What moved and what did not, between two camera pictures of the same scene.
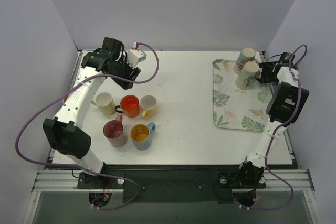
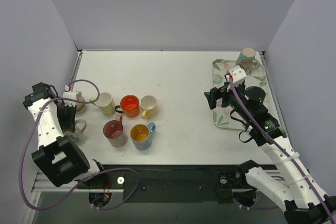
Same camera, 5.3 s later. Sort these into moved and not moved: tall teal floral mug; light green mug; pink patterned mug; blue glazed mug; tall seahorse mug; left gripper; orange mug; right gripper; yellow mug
Moved: left gripper; right gripper; tall seahorse mug
Not moved: tall teal floral mug; light green mug; yellow mug; orange mug; blue glazed mug; pink patterned mug
